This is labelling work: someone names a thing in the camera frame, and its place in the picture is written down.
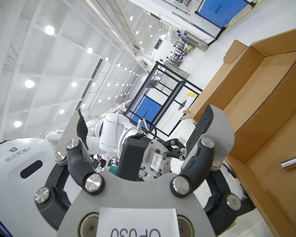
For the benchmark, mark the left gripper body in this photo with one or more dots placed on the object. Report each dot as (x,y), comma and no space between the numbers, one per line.
(160,166)

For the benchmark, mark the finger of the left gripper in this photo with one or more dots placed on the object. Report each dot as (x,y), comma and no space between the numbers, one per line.
(169,143)
(174,154)

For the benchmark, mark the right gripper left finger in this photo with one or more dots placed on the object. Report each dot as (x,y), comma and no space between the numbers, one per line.
(75,159)

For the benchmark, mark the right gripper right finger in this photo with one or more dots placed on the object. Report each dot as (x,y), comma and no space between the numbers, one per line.
(202,159)

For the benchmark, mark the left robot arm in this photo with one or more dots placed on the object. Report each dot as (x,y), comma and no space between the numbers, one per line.
(111,134)

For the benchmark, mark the blue partition panel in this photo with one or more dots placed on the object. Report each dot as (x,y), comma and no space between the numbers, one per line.
(146,109)
(223,7)

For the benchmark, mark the robot body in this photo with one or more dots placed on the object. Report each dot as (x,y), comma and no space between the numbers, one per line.
(12,188)

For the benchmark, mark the shallow cardboard box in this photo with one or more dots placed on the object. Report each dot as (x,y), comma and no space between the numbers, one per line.
(268,134)
(236,85)

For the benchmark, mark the metal shaft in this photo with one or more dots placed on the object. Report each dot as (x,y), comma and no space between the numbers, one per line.
(294,162)

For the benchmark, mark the black frame rack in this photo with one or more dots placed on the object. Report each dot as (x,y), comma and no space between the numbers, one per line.
(171,94)

